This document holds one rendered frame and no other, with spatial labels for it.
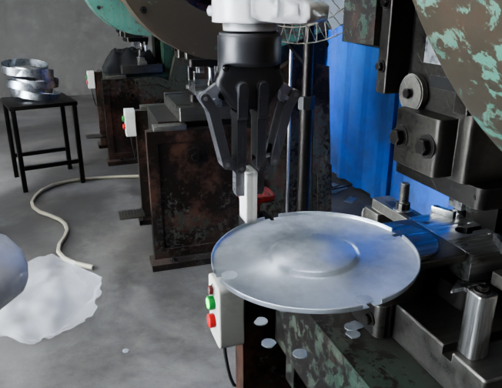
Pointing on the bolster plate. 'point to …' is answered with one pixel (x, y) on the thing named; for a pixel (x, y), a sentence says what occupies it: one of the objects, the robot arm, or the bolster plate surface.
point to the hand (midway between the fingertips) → (248, 194)
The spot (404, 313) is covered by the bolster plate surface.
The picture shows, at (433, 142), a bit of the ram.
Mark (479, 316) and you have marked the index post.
